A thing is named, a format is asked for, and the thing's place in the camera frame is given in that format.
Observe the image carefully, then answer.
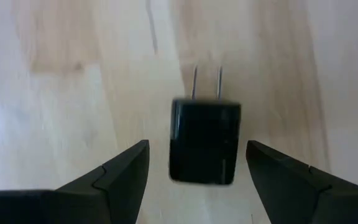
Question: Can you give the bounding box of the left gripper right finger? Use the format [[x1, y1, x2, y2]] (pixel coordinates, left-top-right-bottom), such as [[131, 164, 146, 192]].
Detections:
[[246, 139, 358, 224]]

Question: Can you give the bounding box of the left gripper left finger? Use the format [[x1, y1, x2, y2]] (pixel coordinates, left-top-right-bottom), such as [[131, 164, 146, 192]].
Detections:
[[0, 139, 150, 224]]

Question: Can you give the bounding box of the black wall charger cube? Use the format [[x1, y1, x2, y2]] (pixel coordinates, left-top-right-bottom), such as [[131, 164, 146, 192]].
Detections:
[[168, 65, 242, 186]]

